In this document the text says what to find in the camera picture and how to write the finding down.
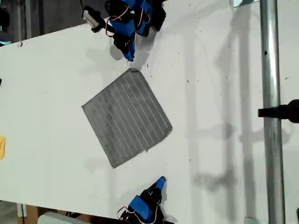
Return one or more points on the wooden table leg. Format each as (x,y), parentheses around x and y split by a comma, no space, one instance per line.
(31,211)

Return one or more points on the camera black stalk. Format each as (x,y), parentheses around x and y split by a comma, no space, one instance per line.
(101,23)

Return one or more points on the steel post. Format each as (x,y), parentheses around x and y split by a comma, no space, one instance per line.
(271,140)

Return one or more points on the grey striped towel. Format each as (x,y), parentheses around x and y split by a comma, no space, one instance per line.
(126,116)

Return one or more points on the black clamp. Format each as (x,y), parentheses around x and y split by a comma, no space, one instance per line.
(280,112)

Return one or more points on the yellow object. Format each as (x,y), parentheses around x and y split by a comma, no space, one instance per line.
(2,148)

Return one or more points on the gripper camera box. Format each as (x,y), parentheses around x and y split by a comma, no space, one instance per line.
(90,16)

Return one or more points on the white box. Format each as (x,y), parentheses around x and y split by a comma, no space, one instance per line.
(58,219)

